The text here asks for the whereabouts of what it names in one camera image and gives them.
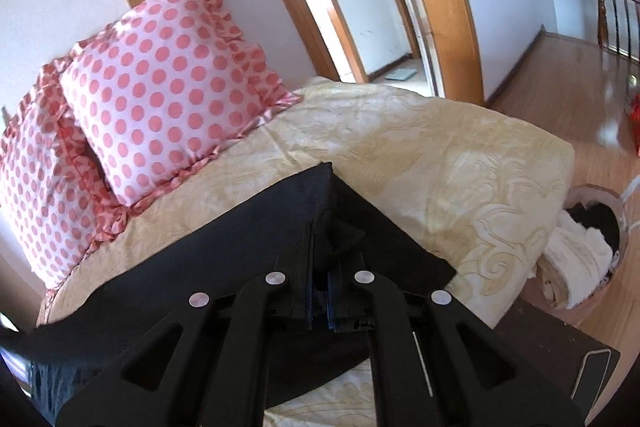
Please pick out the pink polka dot pillow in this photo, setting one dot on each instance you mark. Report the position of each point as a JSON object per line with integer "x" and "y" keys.
{"x": 165, "y": 89}
{"x": 52, "y": 190}

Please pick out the white clothes in basket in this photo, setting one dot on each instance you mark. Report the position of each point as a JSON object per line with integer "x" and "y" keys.
{"x": 573, "y": 264}

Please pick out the left pink polka dot pillow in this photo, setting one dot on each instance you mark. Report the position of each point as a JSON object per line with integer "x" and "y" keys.
{"x": 52, "y": 190}

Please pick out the red bag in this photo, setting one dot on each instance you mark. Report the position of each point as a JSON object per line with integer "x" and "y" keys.
{"x": 634, "y": 119}

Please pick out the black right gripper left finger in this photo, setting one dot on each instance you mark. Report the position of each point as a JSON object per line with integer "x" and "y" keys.
{"x": 214, "y": 362}

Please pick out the right pink polka dot pillow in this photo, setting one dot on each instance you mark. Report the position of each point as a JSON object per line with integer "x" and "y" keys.
{"x": 165, "y": 89}

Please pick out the round laundry basket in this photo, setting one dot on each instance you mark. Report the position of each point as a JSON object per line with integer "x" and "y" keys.
{"x": 591, "y": 206}

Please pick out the wooden stair railing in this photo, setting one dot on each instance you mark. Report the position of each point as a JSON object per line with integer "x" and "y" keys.
{"x": 618, "y": 28}

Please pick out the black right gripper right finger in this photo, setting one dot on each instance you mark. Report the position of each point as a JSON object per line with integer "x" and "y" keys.
{"x": 433, "y": 362}

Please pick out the cream patterned bed quilt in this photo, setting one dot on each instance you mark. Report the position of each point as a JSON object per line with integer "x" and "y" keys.
{"x": 470, "y": 185}

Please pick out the black pants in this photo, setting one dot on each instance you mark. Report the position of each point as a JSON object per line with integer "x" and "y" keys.
{"x": 219, "y": 259}

